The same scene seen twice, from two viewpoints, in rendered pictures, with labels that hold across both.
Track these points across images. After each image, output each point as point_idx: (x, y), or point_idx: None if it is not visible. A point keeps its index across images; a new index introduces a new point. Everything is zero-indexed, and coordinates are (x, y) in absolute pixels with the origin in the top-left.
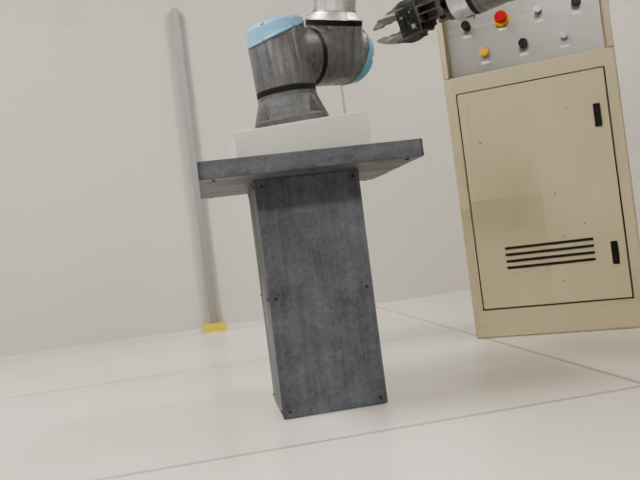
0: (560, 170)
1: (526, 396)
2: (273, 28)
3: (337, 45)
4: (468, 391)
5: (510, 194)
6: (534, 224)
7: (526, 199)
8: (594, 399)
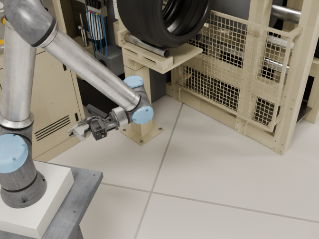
0: (52, 93)
1: (129, 220)
2: (22, 159)
3: (31, 134)
4: (104, 227)
5: (32, 110)
6: (45, 118)
7: (40, 110)
8: (151, 211)
